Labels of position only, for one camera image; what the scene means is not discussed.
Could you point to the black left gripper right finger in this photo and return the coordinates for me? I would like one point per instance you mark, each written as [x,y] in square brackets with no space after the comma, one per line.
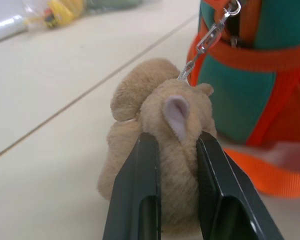
[230,200]

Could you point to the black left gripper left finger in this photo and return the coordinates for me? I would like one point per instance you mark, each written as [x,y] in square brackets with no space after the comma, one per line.
[135,190]

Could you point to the orange and teal backpack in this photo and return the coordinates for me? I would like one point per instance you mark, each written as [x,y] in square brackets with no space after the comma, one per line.
[255,75]

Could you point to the white box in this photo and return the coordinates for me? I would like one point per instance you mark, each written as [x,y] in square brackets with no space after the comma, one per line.
[2,17]

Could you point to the grey-green cloth item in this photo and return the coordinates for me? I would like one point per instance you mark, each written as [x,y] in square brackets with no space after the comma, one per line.
[115,3]

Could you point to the clear bag with yellow items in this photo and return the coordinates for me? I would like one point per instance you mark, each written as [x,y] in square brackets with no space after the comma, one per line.
[52,13]

